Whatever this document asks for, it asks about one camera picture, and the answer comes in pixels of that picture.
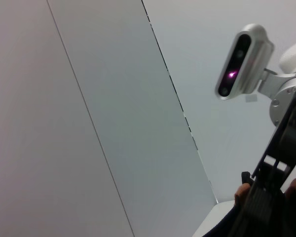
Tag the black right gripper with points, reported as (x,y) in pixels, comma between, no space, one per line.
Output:
(291,133)

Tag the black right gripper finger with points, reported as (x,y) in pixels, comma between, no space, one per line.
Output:
(254,207)

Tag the silver camera mount bracket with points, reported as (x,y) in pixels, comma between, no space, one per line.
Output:
(271,82)

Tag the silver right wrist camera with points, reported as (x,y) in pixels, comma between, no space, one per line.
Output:
(246,61)

